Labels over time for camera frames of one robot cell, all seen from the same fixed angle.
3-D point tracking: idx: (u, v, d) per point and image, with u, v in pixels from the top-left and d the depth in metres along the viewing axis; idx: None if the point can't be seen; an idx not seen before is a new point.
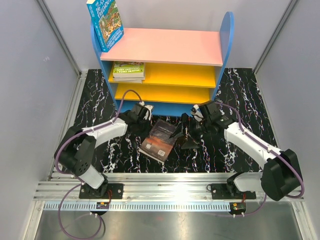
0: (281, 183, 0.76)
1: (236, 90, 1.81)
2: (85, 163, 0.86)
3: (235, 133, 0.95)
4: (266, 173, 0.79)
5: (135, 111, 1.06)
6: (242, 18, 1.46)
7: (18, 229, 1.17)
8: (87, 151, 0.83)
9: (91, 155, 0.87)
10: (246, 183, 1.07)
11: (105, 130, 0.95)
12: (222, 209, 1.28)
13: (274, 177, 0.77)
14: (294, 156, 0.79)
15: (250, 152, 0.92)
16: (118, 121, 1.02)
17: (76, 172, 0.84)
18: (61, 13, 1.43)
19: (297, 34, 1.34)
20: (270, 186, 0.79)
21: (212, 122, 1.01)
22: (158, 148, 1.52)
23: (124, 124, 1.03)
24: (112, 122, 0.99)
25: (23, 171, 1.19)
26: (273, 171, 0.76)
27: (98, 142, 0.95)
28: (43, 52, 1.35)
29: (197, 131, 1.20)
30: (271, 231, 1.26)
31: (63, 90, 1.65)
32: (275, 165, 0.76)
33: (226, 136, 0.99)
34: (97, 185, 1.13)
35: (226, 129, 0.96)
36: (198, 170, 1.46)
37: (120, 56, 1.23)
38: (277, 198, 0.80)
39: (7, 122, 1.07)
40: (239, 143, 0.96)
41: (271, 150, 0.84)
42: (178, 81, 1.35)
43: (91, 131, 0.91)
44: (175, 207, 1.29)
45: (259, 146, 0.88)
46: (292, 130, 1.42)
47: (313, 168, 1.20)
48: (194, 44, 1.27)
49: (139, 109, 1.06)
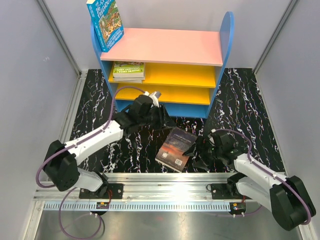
0: (288, 208, 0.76)
1: (236, 90, 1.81)
2: (70, 179, 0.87)
3: (244, 163, 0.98)
4: (273, 200, 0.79)
5: (135, 110, 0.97)
6: (242, 18, 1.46)
7: (18, 229, 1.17)
8: (67, 171, 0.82)
9: (75, 172, 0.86)
10: (251, 191, 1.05)
11: (91, 143, 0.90)
12: (222, 209, 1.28)
13: (281, 204, 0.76)
14: (299, 183, 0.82)
15: (256, 179, 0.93)
16: (110, 126, 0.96)
17: (61, 187, 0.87)
18: (61, 13, 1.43)
19: (297, 34, 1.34)
20: (279, 213, 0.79)
21: (224, 153, 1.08)
22: (175, 157, 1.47)
23: (117, 131, 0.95)
24: (102, 129, 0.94)
25: (22, 171, 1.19)
26: (279, 197, 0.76)
27: (84, 155, 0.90)
28: (43, 52, 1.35)
29: (207, 154, 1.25)
30: (271, 230, 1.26)
31: (63, 90, 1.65)
32: (281, 190, 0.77)
33: (236, 167, 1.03)
34: (94, 188, 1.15)
35: (236, 159, 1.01)
36: (198, 170, 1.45)
37: (120, 56, 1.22)
38: (288, 226, 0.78)
39: (7, 122, 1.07)
40: (249, 172, 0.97)
41: (276, 177, 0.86)
42: (178, 81, 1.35)
43: (75, 147, 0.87)
44: (175, 207, 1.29)
45: (265, 173, 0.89)
46: (292, 130, 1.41)
47: (313, 168, 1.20)
48: (195, 44, 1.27)
49: (139, 107, 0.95)
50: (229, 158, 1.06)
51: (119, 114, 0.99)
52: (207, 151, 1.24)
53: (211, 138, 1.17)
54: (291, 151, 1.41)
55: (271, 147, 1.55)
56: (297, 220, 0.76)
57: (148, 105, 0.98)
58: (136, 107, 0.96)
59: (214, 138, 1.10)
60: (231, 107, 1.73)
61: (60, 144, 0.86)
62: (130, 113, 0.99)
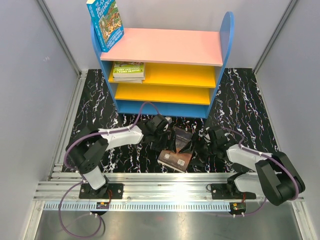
0: (275, 181, 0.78)
1: (236, 90, 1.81)
2: (92, 163, 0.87)
3: (234, 150, 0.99)
4: (260, 175, 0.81)
5: (154, 122, 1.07)
6: (242, 18, 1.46)
7: (18, 229, 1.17)
8: (97, 153, 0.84)
9: (100, 158, 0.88)
10: (248, 184, 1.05)
11: (120, 135, 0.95)
12: (222, 209, 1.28)
13: (267, 177, 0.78)
14: (284, 158, 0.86)
15: (248, 162, 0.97)
16: (134, 128, 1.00)
17: (81, 170, 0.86)
18: (61, 13, 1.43)
19: (297, 33, 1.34)
20: (268, 189, 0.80)
21: (218, 147, 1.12)
22: (177, 158, 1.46)
23: (139, 135, 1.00)
24: (128, 129, 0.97)
25: (22, 171, 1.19)
26: (265, 170, 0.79)
27: (111, 145, 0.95)
28: (43, 52, 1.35)
29: (203, 150, 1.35)
30: (271, 231, 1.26)
31: (63, 90, 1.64)
32: (267, 165, 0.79)
33: (229, 158, 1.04)
34: (98, 186, 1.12)
35: (228, 148, 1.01)
36: (198, 170, 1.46)
37: (120, 56, 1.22)
38: (278, 201, 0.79)
39: (7, 122, 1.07)
40: (240, 158, 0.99)
41: (262, 154, 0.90)
42: (178, 81, 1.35)
43: (106, 134, 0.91)
44: (175, 207, 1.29)
45: (252, 153, 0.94)
46: (292, 130, 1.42)
47: (313, 167, 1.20)
48: (195, 44, 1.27)
49: (159, 121, 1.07)
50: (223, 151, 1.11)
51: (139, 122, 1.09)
52: (203, 147, 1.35)
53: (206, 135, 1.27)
54: (292, 151, 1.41)
55: (271, 147, 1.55)
56: (286, 194, 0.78)
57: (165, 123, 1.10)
58: (157, 121, 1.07)
59: (209, 134, 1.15)
60: (231, 107, 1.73)
61: (94, 128, 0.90)
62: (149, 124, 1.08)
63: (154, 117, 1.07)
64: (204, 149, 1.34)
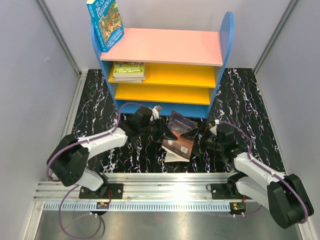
0: (285, 207, 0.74)
1: (236, 90, 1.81)
2: (76, 174, 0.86)
3: (243, 161, 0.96)
4: (271, 197, 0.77)
5: (136, 120, 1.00)
6: (242, 18, 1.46)
7: (18, 230, 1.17)
8: (78, 163, 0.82)
9: (83, 167, 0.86)
10: (251, 192, 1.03)
11: (101, 141, 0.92)
12: (222, 209, 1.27)
13: (278, 201, 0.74)
14: (298, 182, 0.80)
15: (255, 177, 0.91)
16: (117, 131, 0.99)
17: (65, 182, 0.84)
18: (61, 13, 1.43)
19: (297, 33, 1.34)
20: (276, 211, 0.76)
21: (225, 153, 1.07)
22: (180, 145, 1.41)
23: (124, 136, 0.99)
24: (111, 132, 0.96)
25: (22, 171, 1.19)
26: (277, 194, 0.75)
27: (92, 154, 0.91)
28: (43, 52, 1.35)
29: (207, 143, 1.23)
30: (271, 231, 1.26)
31: (63, 90, 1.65)
32: (279, 189, 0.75)
33: (235, 165, 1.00)
34: (94, 187, 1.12)
35: (236, 157, 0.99)
36: (198, 170, 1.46)
37: (120, 56, 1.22)
38: (285, 224, 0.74)
39: (7, 122, 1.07)
40: (247, 170, 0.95)
41: (275, 174, 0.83)
42: (178, 81, 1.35)
43: (87, 142, 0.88)
44: (175, 207, 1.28)
45: (263, 171, 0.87)
46: (292, 130, 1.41)
47: (314, 168, 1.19)
48: (194, 44, 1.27)
49: (140, 116, 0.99)
50: (229, 156, 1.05)
51: (121, 124, 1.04)
52: (206, 139, 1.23)
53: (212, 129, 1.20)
54: (292, 151, 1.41)
55: (271, 147, 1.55)
56: (294, 219, 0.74)
57: (148, 116, 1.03)
58: (137, 117, 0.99)
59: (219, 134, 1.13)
60: (231, 107, 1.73)
61: (72, 138, 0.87)
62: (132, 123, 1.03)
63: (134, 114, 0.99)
64: (209, 142, 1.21)
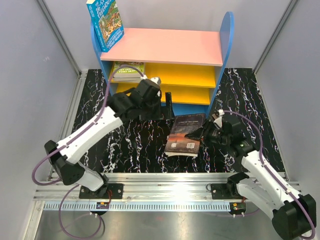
0: (293, 227, 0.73)
1: (236, 90, 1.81)
2: (77, 174, 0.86)
3: (254, 164, 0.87)
4: (280, 215, 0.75)
5: (140, 91, 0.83)
6: (242, 18, 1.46)
7: (18, 230, 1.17)
8: (65, 171, 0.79)
9: (76, 169, 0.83)
10: (250, 194, 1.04)
11: (82, 140, 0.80)
12: (222, 209, 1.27)
13: (289, 222, 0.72)
14: (312, 204, 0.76)
15: (265, 186, 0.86)
16: (104, 115, 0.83)
17: (67, 182, 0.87)
18: (61, 13, 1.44)
19: (297, 33, 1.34)
20: (281, 226, 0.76)
21: (232, 144, 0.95)
22: (186, 142, 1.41)
23: (112, 120, 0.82)
24: (95, 122, 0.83)
25: (22, 171, 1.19)
26: (289, 216, 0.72)
27: (82, 152, 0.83)
28: (43, 52, 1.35)
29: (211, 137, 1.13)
30: (271, 231, 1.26)
31: (63, 90, 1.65)
32: (292, 211, 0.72)
33: (242, 162, 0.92)
34: (96, 187, 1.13)
35: (245, 157, 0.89)
36: (198, 170, 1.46)
37: (120, 56, 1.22)
38: (285, 238, 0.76)
39: (7, 122, 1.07)
40: (256, 173, 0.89)
41: (290, 193, 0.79)
42: (178, 81, 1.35)
43: (66, 147, 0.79)
44: (175, 207, 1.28)
45: (277, 184, 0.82)
46: (292, 130, 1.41)
47: (314, 168, 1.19)
48: (194, 44, 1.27)
49: (146, 87, 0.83)
50: (236, 149, 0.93)
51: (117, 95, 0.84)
52: (211, 134, 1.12)
53: (217, 120, 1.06)
54: (292, 152, 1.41)
55: (271, 148, 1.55)
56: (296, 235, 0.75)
57: (156, 90, 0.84)
58: (143, 89, 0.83)
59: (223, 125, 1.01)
60: (231, 107, 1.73)
61: (53, 145, 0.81)
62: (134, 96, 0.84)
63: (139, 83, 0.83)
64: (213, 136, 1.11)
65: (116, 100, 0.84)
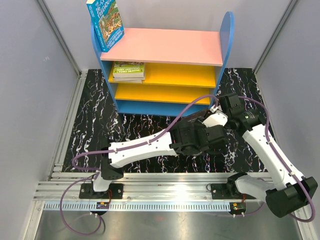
0: (289, 206, 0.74)
1: (236, 90, 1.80)
2: (115, 176, 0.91)
3: (258, 140, 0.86)
4: (279, 194, 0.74)
5: (208, 133, 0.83)
6: (242, 18, 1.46)
7: (18, 230, 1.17)
8: (103, 170, 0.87)
9: (116, 171, 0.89)
10: (249, 190, 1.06)
11: (130, 153, 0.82)
12: (222, 209, 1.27)
13: (287, 203, 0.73)
14: (314, 189, 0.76)
15: (268, 165, 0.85)
16: (160, 139, 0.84)
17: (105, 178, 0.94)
18: (61, 13, 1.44)
19: (297, 33, 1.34)
20: (276, 204, 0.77)
21: (232, 117, 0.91)
22: None
23: (164, 149, 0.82)
24: (148, 142, 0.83)
25: (22, 171, 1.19)
26: (289, 198, 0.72)
27: (125, 163, 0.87)
28: (43, 52, 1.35)
29: None
30: (271, 231, 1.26)
31: (63, 90, 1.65)
32: (292, 193, 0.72)
33: (244, 136, 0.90)
34: (99, 190, 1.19)
35: (249, 131, 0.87)
36: (198, 170, 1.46)
37: (120, 56, 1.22)
38: (278, 214, 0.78)
39: (7, 122, 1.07)
40: (258, 150, 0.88)
41: (293, 175, 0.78)
42: (179, 81, 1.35)
43: (114, 152, 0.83)
44: (175, 207, 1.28)
45: (280, 164, 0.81)
46: (292, 130, 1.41)
47: (313, 168, 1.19)
48: (194, 44, 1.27)
49: (218, 134, 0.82)
50: (239, 121, 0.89)
51: (184, 126, 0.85)
52: None
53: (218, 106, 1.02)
54: (291, 151, 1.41)
55: None
56: (289, 211, 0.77)
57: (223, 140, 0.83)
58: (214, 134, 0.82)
59: (220, 103, 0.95)
60: None
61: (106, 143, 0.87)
62: (202, 135, 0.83)
63: (215, 127, 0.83)
64: None
65: (181, 130, 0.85)
